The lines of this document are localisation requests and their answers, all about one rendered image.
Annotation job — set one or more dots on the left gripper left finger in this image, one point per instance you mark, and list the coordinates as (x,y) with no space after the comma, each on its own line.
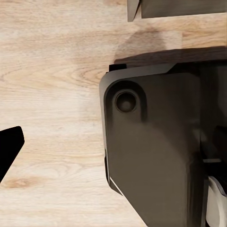
(11,142)

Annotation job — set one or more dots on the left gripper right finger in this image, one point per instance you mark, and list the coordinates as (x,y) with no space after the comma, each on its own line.
(219,140)

